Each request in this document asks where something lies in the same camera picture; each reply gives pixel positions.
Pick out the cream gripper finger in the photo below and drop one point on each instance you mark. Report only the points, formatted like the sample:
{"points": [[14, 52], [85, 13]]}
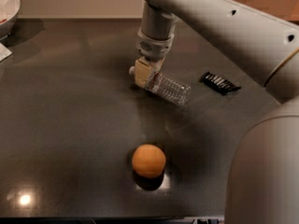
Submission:
{"points": [[156, 66], [143, 70]]}

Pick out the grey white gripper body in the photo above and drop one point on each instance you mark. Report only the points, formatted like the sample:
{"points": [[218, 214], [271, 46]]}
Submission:
{"points": [[153, 48]]}

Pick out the clear plastic water bottle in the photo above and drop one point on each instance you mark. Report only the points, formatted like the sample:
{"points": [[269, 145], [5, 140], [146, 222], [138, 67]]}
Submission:
{"points": [[167, 88]]}

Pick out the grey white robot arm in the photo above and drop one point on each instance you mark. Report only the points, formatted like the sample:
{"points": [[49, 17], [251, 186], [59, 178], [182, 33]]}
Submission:
{"points": [[263, 181]]}

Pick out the black snack bar wrapper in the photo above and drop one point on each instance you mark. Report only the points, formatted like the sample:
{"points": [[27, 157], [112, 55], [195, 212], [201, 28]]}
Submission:
{"points": [[219, 84]]}

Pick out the orange fruit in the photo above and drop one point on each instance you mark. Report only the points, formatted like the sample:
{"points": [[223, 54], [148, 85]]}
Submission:
{"points": [[148, 161]]}

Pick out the white bowl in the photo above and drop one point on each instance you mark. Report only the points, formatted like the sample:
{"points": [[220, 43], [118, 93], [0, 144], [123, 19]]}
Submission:
{"points": [[9, 10]]}

